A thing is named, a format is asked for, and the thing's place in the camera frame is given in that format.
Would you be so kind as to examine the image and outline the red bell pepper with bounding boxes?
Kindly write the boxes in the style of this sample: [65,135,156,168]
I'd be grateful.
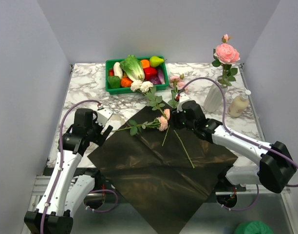
[143,67,157,80]

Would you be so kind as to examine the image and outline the small pink rose stem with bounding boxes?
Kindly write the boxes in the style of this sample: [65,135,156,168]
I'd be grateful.
[115,109,170,136]

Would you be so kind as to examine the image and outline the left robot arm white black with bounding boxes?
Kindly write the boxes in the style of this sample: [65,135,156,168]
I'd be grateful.
[24,107,113,234]

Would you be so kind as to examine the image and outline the red tomato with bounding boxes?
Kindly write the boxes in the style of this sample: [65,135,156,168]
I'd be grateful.
[109,69,114,76]

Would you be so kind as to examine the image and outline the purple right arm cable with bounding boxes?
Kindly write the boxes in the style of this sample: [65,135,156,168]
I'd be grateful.
[176,77,298,188]

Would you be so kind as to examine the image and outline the peach pink rose stem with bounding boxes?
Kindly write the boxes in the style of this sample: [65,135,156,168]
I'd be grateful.
[168,74,195,169]

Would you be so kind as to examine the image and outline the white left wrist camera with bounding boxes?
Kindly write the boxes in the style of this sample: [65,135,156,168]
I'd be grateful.
[96,107,113,127]

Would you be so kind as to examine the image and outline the white radish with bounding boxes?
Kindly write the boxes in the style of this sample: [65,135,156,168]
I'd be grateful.
[113,62,123,79]

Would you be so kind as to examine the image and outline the white flower stem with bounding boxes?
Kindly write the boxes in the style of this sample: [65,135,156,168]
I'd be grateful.
[130,79,171,147]

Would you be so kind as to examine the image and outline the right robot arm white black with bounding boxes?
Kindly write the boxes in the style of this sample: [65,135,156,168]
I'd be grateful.
[171,96,297,194]

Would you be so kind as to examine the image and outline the cream ribbon gold text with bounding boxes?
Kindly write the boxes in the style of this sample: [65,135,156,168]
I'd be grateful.
[87,115,125,151]

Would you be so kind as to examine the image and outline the large pink rose stem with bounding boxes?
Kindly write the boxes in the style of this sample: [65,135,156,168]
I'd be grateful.
[212,34,240,88]

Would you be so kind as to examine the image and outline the cream pump lotion bottle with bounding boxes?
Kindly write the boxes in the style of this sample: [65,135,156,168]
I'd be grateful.
[228,90,251,117]

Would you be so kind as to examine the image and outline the white ribbed vase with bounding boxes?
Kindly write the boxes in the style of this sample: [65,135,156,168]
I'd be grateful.
[204,76,228,113]

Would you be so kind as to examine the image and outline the purple eggplant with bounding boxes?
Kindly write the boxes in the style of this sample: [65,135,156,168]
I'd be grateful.
[157,67,165,84]

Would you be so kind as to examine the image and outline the green cloth bundle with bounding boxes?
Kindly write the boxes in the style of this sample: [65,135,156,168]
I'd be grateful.
[234,221,274,234]

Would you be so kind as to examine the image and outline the orange pumpkin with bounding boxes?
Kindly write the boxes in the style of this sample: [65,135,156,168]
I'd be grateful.
[120,77,133,88]

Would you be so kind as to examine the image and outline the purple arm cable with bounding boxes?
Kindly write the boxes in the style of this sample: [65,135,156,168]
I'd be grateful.
[176,77,298,188]
[39,99,103,234]

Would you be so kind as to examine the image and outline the green bell pepper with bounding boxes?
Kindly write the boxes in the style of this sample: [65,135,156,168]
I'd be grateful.
[107,76,121,89]

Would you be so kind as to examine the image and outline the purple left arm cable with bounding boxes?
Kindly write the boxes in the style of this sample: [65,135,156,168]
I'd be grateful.
[39,99,103,234]

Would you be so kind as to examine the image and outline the orange bell pepper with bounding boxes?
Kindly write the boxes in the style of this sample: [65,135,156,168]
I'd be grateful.
[141,59,150,69]

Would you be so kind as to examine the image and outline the yellow-green pear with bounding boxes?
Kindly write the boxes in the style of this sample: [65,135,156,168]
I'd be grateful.
[149,56,165,68]

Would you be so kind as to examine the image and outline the green romaine lettuce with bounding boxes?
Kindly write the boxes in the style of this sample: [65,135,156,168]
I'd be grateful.
[120,55,145,82]

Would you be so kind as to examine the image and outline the green plastic tray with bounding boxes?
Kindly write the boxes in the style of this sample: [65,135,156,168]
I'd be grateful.
[106,55,168,95]

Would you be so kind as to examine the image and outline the purple cabbage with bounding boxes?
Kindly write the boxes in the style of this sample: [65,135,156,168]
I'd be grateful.
[149,76,162,85]

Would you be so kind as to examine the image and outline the black wrapping paper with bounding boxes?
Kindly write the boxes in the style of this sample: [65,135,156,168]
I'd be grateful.
[88,120,237,234]

